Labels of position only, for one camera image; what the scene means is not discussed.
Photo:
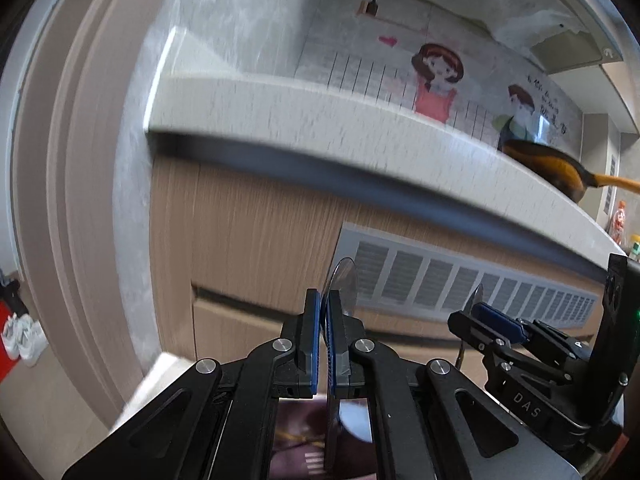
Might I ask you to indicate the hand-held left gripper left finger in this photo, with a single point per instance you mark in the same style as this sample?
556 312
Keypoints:
312 345

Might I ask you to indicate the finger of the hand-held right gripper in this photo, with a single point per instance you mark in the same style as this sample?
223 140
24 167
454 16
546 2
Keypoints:
500 321
475 335

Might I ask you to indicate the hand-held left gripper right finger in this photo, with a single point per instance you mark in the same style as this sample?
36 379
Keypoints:
336 355

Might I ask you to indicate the metal spoon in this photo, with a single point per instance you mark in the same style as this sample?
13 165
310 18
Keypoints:
478 292

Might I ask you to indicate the purple plastic bin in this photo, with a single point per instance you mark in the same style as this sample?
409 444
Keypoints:
300 462

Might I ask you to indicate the large grey vent grille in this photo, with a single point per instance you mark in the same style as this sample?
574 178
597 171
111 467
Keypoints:
450 280

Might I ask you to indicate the white plastic spoon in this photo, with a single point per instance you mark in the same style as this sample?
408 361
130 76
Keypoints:
356 417

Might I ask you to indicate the wooden chopstick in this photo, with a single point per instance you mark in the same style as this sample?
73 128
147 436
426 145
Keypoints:
295 439

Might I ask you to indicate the wooden kitchen cabinet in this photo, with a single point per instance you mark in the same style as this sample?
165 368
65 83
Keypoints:
240 240

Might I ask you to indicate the green-capped bottle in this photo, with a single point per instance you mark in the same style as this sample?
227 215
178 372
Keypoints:
635 247

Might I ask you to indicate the orange bottle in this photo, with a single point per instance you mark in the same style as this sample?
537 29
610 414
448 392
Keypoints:
617 220

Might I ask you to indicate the grey kitchen countertop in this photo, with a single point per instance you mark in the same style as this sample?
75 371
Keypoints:
300 110

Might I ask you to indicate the range hood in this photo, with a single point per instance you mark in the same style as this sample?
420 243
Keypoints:
525 15

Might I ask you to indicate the black shoes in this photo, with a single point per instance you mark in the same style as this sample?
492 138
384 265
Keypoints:
9 292

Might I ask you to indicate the red door mat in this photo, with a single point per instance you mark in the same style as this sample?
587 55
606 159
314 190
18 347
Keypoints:
4 330

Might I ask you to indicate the narrow wall vent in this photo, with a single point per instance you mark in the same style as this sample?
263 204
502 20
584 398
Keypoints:
612 180

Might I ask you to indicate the cartoon wall sticker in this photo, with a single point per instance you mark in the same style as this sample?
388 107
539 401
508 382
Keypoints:
435 90

